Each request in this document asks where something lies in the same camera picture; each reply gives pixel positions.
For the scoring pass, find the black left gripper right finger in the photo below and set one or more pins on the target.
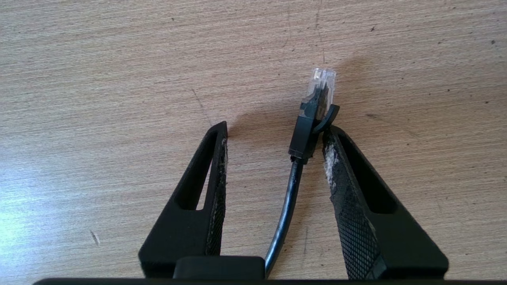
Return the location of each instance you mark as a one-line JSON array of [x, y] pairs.
[[396, 245]]

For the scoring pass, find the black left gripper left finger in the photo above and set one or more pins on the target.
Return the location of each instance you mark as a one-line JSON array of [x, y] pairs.
[[186, 233]]

